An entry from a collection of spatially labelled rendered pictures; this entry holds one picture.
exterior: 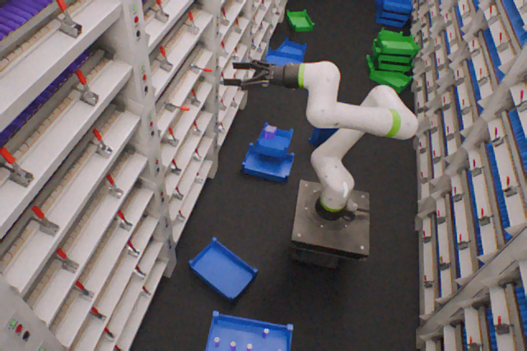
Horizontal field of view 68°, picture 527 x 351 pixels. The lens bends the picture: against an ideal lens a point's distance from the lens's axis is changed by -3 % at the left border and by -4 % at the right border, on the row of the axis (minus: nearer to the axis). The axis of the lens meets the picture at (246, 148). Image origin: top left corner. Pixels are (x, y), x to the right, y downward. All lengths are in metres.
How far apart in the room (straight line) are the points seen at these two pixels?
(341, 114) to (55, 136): 0.94
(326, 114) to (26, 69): 0.95
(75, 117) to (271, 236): 1.55
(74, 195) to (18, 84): 0.38
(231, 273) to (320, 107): 1.12
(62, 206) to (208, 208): 1.42
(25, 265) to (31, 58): 0.46
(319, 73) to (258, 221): 1.18
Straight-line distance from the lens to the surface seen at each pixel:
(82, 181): 1.13
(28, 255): 1.05
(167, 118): 1.55
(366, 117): 1.55
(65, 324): 1.37
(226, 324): 1.66
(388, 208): 2.63
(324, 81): 1.43
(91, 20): 1.00
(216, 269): 2.20
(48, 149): 0.97
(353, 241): 1.98
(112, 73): 1.14
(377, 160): 2.87
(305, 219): 1.98
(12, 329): 1.05
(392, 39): 3.71
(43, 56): 0.89
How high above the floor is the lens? 1.97
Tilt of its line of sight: 46 degrees down
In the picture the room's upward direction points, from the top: 5 degrees clockwise
